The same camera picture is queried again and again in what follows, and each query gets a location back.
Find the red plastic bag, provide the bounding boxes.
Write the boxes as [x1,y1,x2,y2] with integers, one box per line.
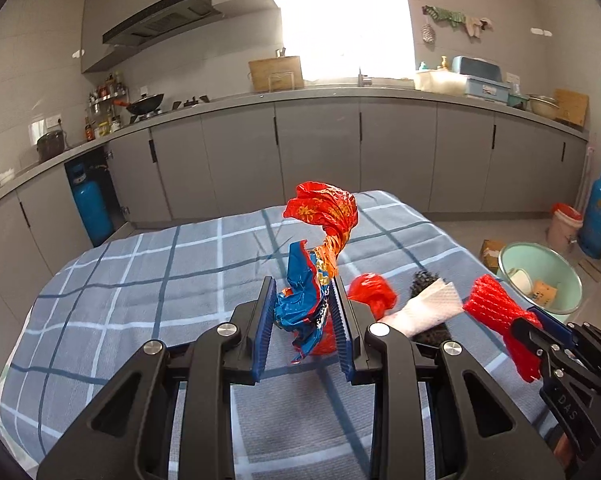
[309,272,399,357]

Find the red blue snack wrapper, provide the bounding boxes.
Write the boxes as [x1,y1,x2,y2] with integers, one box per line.
[274,181,358,363]

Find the red foam fruit net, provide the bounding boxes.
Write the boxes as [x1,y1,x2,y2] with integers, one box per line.
[463,274,543,382]

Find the white paper towel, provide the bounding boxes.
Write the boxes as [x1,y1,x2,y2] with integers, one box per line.
[380,278,463,337]

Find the green trash basin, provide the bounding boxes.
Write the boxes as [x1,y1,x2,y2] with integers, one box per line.
[497,242,583,321]

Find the grey kitchen counter cabinets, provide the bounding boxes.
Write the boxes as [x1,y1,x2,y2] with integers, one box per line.
[0,89,587,370]

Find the blue plaid tablecloth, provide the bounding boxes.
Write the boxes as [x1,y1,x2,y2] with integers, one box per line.
[0,188,562,480]

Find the cardboard box on floor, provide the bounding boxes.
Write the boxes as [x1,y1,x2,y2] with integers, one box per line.
[479,240,506,274]

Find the red white bucket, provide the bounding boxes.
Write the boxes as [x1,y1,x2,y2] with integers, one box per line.
[547,203,583,254]

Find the blue gas cylinder under counter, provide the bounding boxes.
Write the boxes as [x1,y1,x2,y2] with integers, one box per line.
[68,162,114,246]

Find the wooden board right counter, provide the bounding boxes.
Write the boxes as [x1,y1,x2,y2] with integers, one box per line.
[555,89,589,128]

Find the white pot with lid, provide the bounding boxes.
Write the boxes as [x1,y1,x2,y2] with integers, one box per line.
[529,94,560,120]

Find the black wok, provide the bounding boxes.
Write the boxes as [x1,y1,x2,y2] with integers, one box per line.
[114,93,164,116]

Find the spice rack with bottles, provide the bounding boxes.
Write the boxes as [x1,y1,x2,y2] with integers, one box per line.
[84,72,128,141]

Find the chrome sink faucet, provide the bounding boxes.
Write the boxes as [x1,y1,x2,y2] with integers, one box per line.
[357,70,373,88]

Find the black rice cooker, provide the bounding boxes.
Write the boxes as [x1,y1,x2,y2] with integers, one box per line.
[36,129,66,162]

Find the white plastic container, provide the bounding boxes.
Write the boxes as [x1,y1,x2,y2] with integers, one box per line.
[415,70,467,96]

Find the blue storage box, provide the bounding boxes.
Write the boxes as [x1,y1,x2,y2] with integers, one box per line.
[451,56,510,104]

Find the wooden cutting board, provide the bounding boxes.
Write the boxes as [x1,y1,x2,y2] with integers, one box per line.
[248,56,305,93]

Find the hanging green cloth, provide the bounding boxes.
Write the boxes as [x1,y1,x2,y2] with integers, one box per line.
[422,6,494,39]

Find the range hood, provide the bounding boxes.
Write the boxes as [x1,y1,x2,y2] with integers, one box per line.
[102,0,222,48]

